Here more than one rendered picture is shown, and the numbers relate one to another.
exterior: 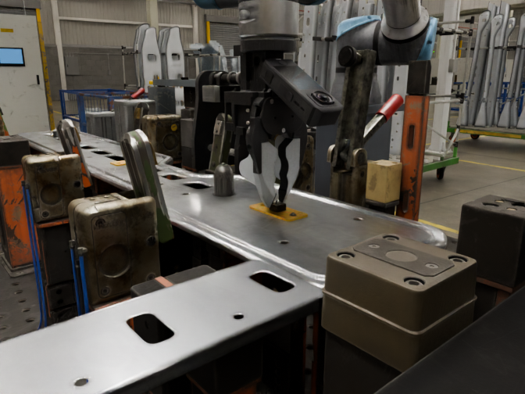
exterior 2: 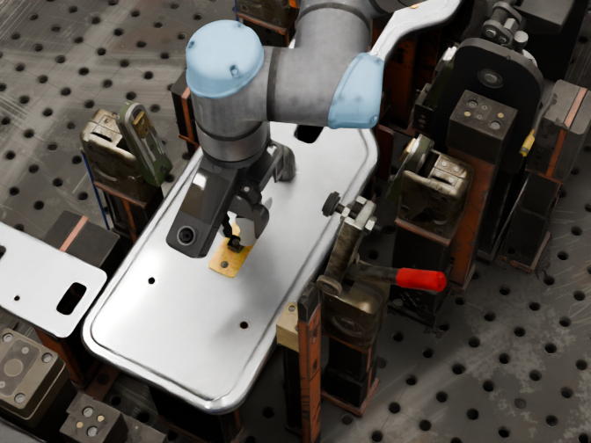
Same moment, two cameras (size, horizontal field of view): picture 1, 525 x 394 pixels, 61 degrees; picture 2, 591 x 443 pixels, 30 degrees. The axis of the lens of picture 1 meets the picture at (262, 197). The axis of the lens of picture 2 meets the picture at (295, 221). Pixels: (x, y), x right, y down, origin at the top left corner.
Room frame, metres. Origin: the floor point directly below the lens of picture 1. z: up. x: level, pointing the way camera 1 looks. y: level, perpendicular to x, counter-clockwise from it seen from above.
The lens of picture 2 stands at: (0.42, -0.66, 2.21)
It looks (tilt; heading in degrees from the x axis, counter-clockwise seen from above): 60 degrees down; 69
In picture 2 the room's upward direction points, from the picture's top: 2 degrees counter-clockwise
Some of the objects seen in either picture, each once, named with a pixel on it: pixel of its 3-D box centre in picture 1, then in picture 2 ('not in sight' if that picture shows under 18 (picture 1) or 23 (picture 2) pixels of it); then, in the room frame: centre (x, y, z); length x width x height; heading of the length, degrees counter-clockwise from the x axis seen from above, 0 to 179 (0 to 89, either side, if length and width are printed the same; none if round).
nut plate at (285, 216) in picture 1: (277, 207); (236, 243); (0.58, -0.02, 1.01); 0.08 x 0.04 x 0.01; 40
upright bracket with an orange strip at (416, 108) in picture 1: (404, 241); (310, 382); (0.61, -0.20, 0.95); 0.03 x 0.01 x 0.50; 40
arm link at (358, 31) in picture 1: (359, 42); not in sight; (1.33, -0.27, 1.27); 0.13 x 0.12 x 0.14; 60
